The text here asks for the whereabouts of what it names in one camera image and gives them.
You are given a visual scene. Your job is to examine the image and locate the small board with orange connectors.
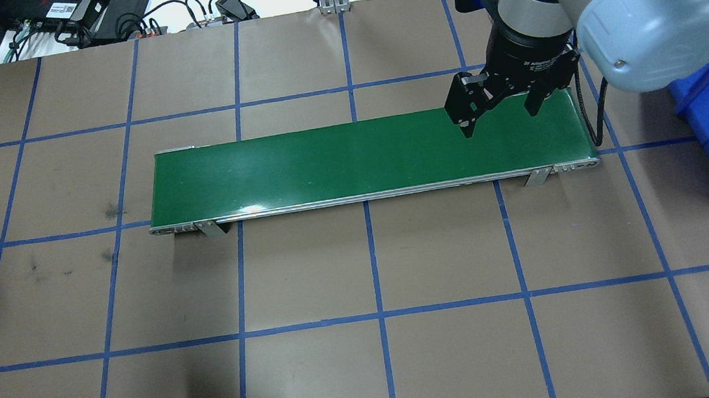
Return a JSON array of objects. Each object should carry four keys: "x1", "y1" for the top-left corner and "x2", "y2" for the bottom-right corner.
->
[{"x1": 131, "y1": 17, "x2": 171, "y2": 39}]

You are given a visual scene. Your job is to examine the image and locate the green belt conveyor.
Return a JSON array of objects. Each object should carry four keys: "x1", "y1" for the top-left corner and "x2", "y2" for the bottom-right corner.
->
[{"x1": 138, "y1": 82, "x2": 605, "y2": 244}]

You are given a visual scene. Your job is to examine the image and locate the small black power adapter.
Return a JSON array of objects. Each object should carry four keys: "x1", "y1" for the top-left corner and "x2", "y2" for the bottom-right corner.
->
[{"x1": 214, "y1": 0, "x2": 259, "y2": 24}]

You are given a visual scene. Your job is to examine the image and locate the black computer box with label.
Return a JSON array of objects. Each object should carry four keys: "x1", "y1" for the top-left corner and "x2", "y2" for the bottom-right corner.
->
[{"x1": 0, "y1": 0, "x2": 113, "y2": 33}]

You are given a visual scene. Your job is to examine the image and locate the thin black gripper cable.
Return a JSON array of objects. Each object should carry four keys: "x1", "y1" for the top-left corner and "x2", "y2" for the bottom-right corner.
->
[{"x1": 569, "y1": 27, "x2": 615, "y2": 149}]

